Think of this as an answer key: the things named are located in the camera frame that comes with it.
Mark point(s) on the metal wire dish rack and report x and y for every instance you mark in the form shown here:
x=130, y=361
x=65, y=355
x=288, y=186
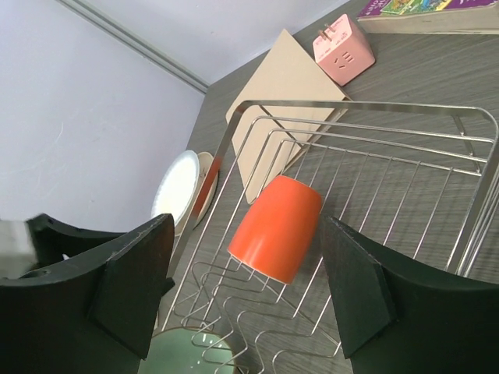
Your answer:
x=417, y=178

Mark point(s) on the mint green bowl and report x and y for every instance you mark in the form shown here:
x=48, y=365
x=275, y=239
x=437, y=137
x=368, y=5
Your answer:
x=188, y=350

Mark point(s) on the orange mug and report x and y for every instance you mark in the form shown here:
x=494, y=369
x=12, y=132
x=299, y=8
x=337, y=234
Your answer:
x=276, y=232

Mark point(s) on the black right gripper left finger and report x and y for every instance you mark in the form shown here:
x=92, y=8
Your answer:
x=75, y=300

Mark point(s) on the beige cutting board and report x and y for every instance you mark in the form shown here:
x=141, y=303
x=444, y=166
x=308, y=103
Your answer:
x=268, y=139

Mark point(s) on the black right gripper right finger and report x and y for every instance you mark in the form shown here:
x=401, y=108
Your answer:
x=398, y=315

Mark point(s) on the purple treehouse book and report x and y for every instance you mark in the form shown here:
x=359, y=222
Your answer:
x=430, y=17

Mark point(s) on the white ceramic plate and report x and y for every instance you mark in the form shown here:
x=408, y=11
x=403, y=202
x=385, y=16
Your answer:
x=178, y=186

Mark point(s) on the pink cube power adapter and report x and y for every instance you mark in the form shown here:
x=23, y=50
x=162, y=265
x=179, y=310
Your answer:
x=342, y=50

